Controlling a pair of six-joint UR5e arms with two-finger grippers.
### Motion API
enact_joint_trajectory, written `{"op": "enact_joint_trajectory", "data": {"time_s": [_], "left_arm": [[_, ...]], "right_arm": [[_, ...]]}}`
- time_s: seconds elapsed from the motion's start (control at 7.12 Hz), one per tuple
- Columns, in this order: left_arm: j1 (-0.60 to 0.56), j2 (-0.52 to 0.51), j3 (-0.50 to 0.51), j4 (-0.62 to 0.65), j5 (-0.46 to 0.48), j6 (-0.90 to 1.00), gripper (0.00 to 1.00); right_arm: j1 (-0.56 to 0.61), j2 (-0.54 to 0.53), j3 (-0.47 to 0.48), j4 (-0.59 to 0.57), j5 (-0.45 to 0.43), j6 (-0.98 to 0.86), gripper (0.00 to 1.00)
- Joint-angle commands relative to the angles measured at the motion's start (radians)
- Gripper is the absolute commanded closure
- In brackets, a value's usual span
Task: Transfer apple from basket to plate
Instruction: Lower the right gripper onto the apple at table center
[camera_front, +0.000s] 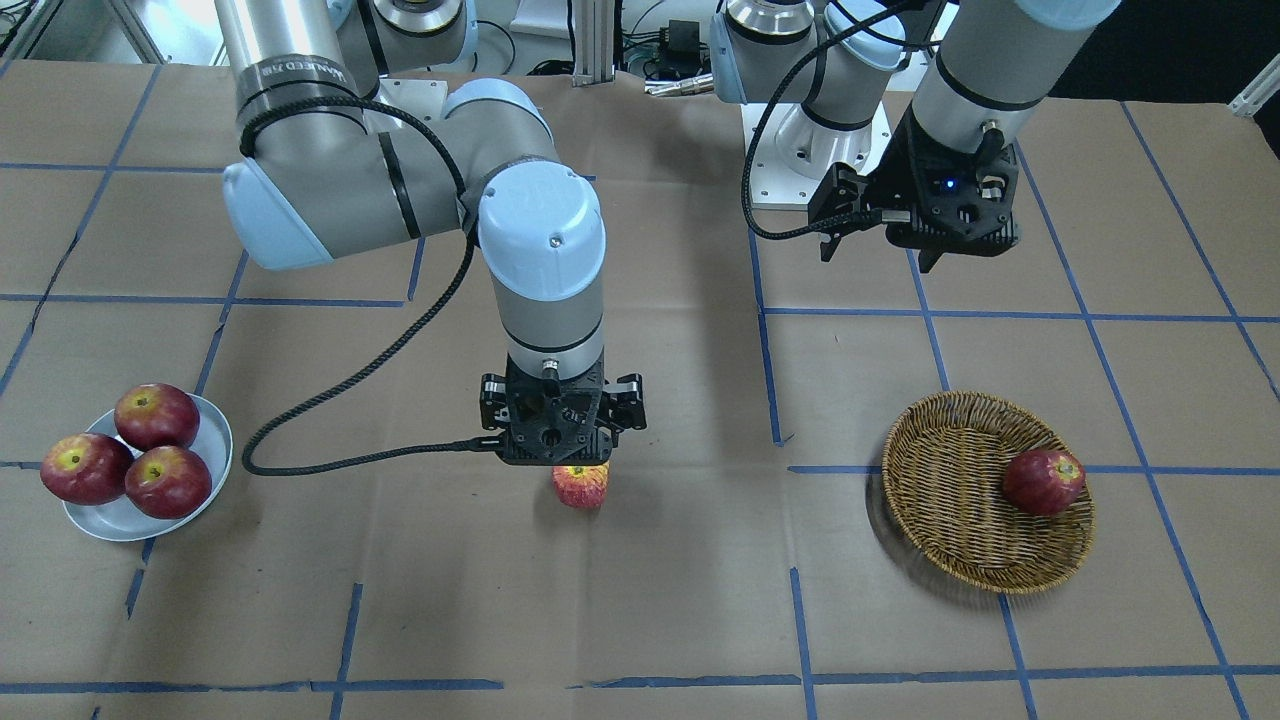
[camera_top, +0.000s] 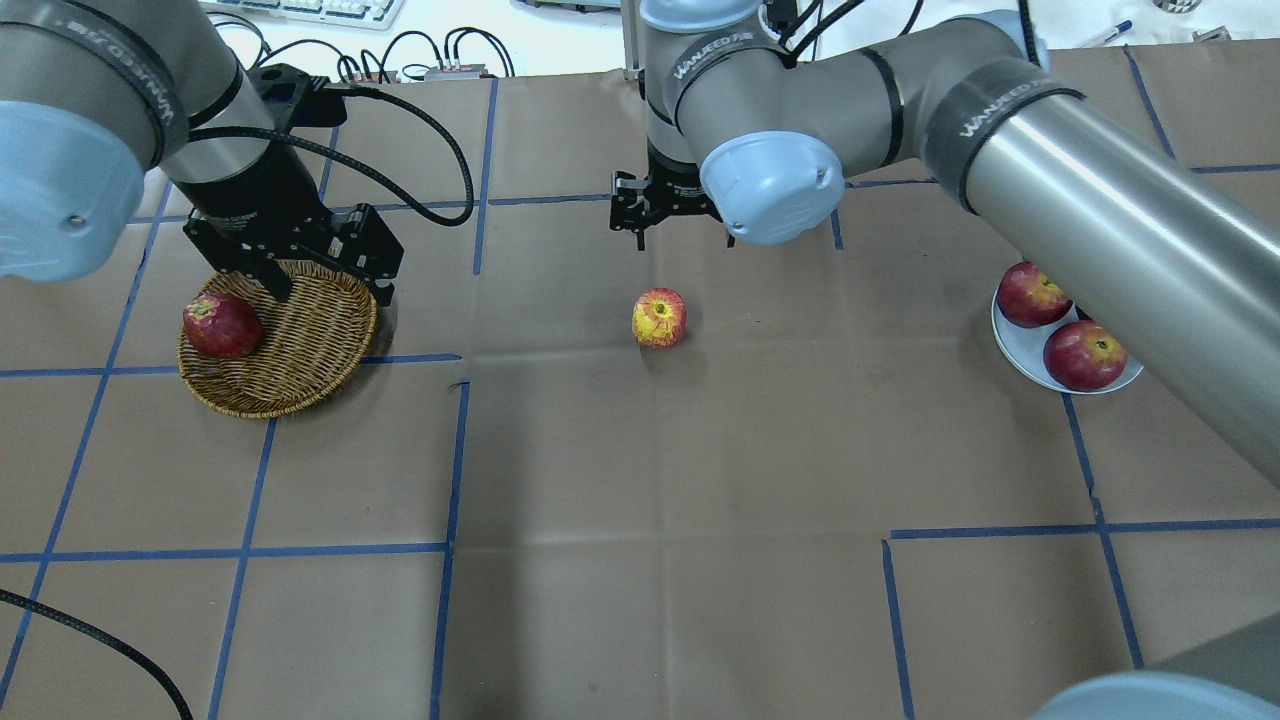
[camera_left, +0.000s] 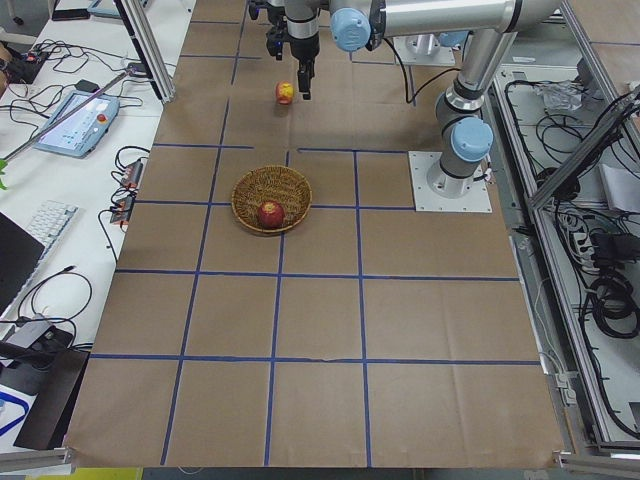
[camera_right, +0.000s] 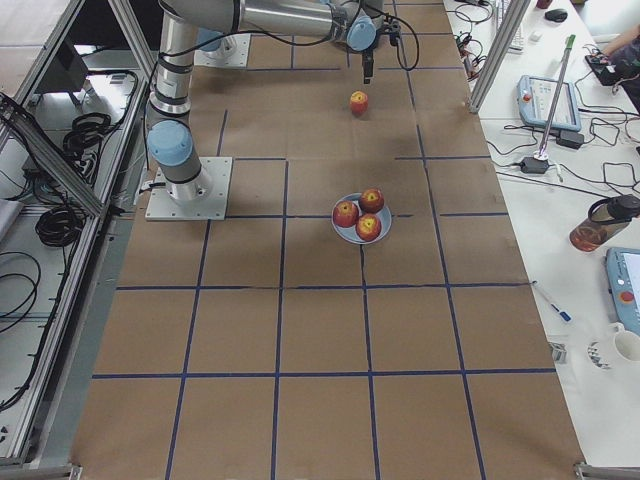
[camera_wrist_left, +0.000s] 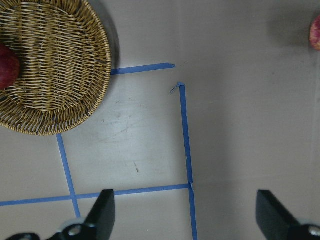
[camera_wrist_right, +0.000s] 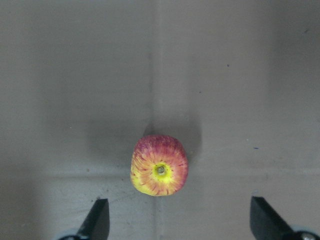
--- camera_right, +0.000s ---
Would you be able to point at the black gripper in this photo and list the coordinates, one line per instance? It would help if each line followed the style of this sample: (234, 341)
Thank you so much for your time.
(367, 54)

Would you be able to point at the red yellow apple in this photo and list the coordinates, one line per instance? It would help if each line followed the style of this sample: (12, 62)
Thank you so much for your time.
(358, 103)

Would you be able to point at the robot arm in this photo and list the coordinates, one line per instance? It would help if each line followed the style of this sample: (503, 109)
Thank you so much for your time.
(215, 48)
(356, 24)

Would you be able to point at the red apple on plate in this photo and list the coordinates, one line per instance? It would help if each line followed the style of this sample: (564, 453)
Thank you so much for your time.
(371, 200)
(345, 214)
(368, 227)

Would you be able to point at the light blue plate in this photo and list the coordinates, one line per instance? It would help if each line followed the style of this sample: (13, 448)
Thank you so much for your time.
(349, 234)

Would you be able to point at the white keyboard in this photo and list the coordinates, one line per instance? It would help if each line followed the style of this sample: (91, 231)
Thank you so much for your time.
(508, 31)

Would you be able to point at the blue teach pendant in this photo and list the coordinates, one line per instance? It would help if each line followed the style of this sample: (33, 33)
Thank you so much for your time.
(622, 268)
(534, 99)

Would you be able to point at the black power adapter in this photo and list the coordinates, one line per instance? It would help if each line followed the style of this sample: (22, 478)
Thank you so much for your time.
(531, 165)

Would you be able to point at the black computer mouse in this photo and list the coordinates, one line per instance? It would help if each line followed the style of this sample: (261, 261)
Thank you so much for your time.
(557, 15)

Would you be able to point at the silver rod green tip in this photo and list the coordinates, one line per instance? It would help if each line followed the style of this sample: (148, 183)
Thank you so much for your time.
(541, 154)

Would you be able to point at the brown water bottle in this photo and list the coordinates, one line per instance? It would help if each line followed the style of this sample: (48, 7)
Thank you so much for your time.
(605, 219)

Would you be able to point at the blue white pen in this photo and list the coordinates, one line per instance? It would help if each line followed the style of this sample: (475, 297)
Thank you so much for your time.
(562, 313)

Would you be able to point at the white mug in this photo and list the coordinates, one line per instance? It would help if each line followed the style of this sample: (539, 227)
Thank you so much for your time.
(619, 348)

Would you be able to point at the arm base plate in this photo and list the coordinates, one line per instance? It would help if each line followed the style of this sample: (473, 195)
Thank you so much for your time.
(201, 199)
(239, 59)

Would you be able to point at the aluminium frame post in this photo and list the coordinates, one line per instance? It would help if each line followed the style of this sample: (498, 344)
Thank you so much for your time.
(485, 80)

